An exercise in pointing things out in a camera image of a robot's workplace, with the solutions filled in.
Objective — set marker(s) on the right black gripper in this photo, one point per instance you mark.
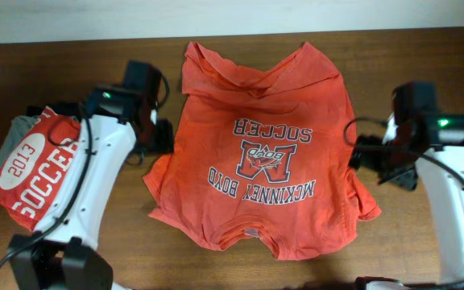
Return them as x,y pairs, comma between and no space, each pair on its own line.
362,156

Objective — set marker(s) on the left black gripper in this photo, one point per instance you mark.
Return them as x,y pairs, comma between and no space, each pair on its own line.
167,141

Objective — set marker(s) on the orange McKinney Boyd soccer t-shirt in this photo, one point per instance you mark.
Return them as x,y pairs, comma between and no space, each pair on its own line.
263,154

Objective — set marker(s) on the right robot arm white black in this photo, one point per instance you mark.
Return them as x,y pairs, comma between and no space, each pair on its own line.
421,145

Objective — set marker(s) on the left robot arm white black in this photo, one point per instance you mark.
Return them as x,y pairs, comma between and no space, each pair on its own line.
118,121

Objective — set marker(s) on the folded navy blue shirt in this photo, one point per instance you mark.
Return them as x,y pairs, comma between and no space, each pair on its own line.
70,109

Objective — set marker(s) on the folded grey shirt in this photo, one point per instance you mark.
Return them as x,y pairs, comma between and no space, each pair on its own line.
20,126

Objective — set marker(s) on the folded red 2013 soccer shirt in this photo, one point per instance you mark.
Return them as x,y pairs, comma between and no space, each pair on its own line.
34,171

